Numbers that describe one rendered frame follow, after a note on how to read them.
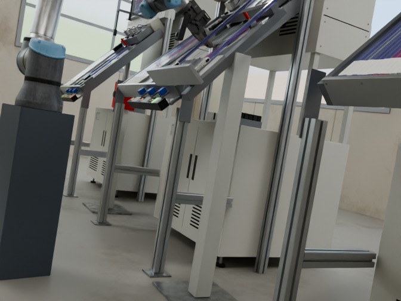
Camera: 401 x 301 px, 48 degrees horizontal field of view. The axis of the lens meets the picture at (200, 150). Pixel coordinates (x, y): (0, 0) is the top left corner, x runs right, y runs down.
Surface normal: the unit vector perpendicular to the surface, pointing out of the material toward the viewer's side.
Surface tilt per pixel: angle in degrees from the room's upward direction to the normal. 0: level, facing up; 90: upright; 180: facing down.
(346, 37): 90
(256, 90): 90
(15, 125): 90
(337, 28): 90
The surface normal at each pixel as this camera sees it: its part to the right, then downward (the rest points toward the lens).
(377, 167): -0.74, -0.10
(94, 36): 0.66, 0.15
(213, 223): 0.46, 0.11
